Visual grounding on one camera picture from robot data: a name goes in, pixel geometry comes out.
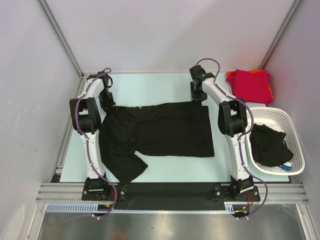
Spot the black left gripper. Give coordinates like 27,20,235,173
98,88,116,115

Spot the black t shirt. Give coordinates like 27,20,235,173
249,124,294,167
99,101,215,184

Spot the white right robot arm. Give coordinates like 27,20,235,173
189,64,254,201

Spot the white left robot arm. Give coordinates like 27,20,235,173
69,68,117,201

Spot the folded red t shirt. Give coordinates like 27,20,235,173
226,69,273,106

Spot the white plastic laundry basket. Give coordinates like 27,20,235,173
245,106,305,176

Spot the black t shirt in basket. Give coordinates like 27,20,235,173
249,124,294,167

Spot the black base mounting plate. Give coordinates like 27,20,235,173
81,182,261,211

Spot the blue white garment in basket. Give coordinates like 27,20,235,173
279,140,294,171

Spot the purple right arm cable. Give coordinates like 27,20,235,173
194,57,270,221

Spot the left aluminium corner post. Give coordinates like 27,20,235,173
36,0,84,78

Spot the aluminium corner post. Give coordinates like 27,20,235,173
259,0,304,69
36,0,84,78

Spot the white slotted cable duct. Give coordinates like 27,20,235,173
46,203,113,214

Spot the right aluminium corner post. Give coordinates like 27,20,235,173
259,0,304,69

